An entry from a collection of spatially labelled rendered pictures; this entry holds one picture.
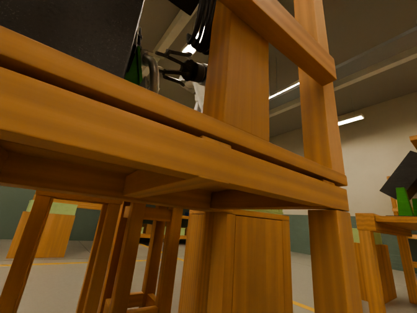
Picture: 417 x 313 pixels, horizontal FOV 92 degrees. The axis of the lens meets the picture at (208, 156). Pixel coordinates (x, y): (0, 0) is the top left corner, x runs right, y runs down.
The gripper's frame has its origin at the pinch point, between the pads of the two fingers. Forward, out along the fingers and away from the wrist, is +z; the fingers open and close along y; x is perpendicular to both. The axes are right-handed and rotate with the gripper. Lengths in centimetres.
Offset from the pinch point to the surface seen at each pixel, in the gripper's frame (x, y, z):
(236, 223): 23, -76, -60
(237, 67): 39.3, 7.2, -5.3
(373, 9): -159, 168, -429
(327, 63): 37, 17, -43
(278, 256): 45, -91, -87
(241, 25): 30.6, 16.3, -9.4
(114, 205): 1, -68, 7
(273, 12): 32.2, 21.8, -16.7
